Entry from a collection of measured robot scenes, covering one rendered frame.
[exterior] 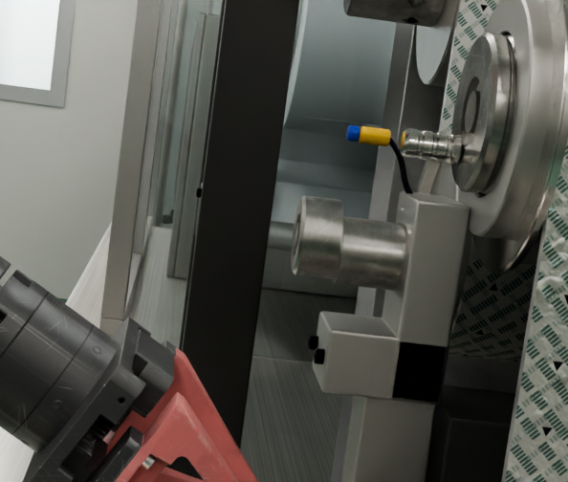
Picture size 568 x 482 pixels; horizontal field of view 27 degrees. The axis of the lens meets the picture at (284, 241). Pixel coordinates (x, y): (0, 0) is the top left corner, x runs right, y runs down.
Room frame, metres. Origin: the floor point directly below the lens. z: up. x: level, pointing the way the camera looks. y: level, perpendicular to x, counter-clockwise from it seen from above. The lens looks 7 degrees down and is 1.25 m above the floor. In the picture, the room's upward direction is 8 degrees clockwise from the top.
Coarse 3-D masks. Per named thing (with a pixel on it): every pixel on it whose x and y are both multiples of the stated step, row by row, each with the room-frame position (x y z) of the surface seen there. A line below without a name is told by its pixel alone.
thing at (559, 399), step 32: (544, 256) 0.51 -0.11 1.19; (544, 288) 0.51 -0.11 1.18; (544, 320) 0.51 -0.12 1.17; (544, 352) 0.51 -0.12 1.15; (544, 384) 0.51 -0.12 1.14; (512, 416) 0.51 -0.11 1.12; (544, 416) 0.51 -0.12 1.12; (512, 448) 0.51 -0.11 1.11; (544, 448) 0.51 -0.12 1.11; (512, 480) 0.51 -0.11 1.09; (544, 480) 0.51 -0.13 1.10
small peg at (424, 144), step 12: (408, 132) 0.57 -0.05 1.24; (420, 132) 0.57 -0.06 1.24; (432, 132) 0.58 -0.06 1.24; (408, 144) 0.57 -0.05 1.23; (420, 144) 0.57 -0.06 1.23; (432, 144) 0.57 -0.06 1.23; (444, 144) 0.57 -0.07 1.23; (456, 144) 0.57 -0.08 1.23; (408, 156) 0.57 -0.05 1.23; (420, 156) 0.57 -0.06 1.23; (432, 156) 0.57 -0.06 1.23; (444, 156) 0.57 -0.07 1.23; (456, 156) 0.57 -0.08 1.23
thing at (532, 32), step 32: (512, 0) 0.56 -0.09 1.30; (512, 32) 0.55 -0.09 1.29; (544, 32) 0.53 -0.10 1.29; (544, 64) 0.52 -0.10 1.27; (544, 96) 0.51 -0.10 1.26; (512, 128) 0.53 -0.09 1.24; (544, 128) 0.51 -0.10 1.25; (512, 160) 0.52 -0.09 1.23; (512, 192) 0.52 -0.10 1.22; (480, 224) 0.56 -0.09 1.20; (512, 224) 0.54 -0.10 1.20
